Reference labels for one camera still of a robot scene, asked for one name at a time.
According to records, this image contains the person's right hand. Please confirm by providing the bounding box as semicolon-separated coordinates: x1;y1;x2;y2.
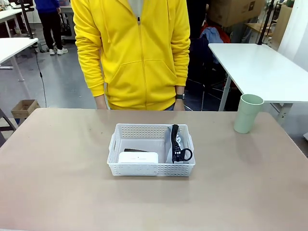
93;94;107;111

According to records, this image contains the person's left hand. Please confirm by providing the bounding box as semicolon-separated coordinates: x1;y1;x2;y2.
173;98;186;112

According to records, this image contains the black stapler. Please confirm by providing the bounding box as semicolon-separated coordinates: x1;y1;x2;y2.
123;148;152;154

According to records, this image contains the white rounded plastic device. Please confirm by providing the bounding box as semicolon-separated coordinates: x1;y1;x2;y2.
117;151;160;165

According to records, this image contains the person's right forearm yellow sleeve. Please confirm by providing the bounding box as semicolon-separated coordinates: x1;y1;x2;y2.
76;45;105;98

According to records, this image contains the person's left forearm yellow sleeve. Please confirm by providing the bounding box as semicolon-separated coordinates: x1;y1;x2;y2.
172;40;192;87

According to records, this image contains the white perforated plastic basket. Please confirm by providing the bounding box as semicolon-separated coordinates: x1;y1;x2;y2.
107;123;196;177

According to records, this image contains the black office chair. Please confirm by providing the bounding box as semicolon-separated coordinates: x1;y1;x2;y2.
186;36;229;112

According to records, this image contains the yellow zip hoodie torso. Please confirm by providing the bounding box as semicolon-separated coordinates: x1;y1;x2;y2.
73;0;192;112

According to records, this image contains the pale green cup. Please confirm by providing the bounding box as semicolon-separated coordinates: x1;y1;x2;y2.
233;93;265;134

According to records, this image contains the small open cardboard box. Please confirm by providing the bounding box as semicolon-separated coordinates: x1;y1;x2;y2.
11;99;41;119

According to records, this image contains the blue jacket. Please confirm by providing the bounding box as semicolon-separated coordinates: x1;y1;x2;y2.
200;26;225;44

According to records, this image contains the orange jacket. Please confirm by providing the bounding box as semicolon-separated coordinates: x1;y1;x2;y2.
218;28;232;44

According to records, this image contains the grey background desk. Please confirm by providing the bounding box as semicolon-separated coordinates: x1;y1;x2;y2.
59;4;76;44

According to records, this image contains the large white table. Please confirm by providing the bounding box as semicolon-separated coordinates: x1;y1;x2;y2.
207;43;308;126

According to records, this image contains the person in blue top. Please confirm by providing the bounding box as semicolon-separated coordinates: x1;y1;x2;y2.
33;0;69;56

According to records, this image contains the white table grey leg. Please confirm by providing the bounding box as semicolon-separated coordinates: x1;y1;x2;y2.
0;37;39;100

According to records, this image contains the large brown cardboard box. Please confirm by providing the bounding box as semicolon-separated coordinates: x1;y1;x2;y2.
207;0;266;28

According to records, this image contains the wooden top table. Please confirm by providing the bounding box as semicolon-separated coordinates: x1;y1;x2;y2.
244;22;274;44

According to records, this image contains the black stand pole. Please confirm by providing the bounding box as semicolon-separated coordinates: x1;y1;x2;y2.
17;0;35;39

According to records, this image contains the black clamped pole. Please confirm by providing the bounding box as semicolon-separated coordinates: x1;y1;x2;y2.
256;0;280;46

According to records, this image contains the upright brown board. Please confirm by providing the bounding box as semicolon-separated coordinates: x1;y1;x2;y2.
272;4;294;45

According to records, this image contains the black floor cable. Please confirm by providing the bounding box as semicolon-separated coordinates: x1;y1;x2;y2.
35;47;48;108

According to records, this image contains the black metal frame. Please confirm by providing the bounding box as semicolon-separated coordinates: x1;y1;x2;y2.
0;107;18;148

